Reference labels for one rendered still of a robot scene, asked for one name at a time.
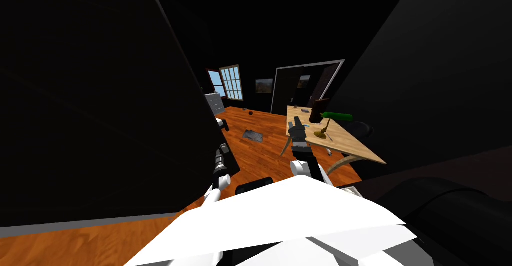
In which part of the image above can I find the black office chair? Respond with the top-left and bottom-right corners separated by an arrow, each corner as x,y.
344,120 -> 375,141

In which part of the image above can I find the white drawer cabinet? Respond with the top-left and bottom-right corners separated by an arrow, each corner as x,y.
204,91 -> 226,117

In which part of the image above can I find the landscape wall picture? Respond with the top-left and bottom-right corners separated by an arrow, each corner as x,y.
255,78 -> 275,95

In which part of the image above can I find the white-framed paned window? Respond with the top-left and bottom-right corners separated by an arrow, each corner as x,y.
218,64 -> 245,102

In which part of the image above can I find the green desk lamp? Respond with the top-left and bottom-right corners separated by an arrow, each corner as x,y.
313,111 -> 355,140

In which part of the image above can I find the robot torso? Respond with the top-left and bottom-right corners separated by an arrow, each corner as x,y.
123,175 -> 435,266

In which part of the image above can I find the grey floor mat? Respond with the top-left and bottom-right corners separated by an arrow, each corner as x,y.
241,128 -> 265,144

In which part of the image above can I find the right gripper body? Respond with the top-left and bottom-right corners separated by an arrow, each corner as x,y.
288,125 -> 309,141

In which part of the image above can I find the brown box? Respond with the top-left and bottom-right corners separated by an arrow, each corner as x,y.
308,97 -> 331,124

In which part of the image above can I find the light wooden desk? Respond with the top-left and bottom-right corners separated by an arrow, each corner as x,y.
279,105 -> 388,176

